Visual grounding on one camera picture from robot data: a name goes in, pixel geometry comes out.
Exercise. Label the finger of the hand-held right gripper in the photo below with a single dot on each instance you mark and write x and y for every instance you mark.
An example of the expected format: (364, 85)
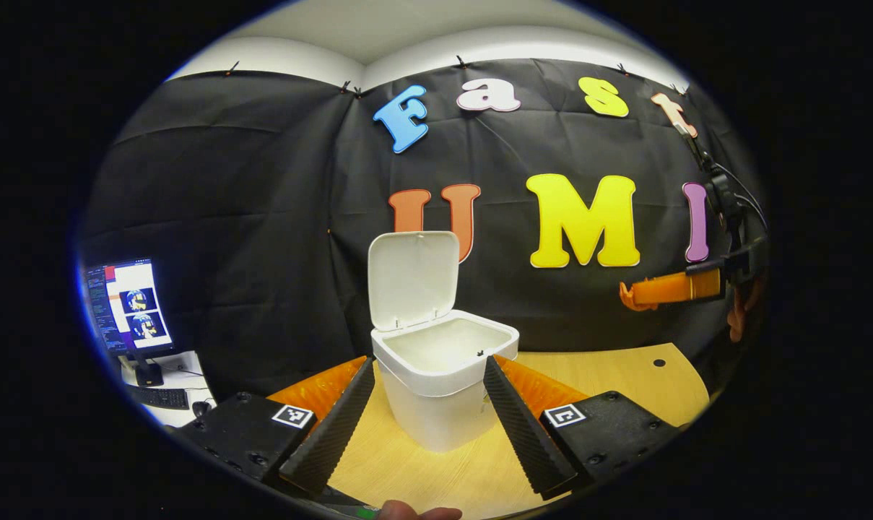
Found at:
(685, 287)

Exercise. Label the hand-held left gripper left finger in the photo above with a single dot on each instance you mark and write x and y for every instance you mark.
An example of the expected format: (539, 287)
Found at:
(335, 426)

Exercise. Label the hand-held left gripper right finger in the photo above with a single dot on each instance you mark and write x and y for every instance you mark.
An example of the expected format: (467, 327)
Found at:
(523, 433)

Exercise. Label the white desktop garbage bin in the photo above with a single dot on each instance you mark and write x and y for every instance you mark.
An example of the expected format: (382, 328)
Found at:
(436, 412)

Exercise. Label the black computer mouse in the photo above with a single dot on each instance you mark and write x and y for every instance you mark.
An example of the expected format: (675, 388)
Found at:
(201, 409)

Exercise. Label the black keyboard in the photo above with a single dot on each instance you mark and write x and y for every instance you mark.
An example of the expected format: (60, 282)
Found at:
(158, 397)

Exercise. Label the black backdrop cloth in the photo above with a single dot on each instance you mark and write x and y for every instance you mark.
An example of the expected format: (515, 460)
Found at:
(263, 217)

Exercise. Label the computer monitor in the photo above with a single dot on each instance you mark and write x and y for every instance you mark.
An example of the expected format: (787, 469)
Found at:
(129, 303)

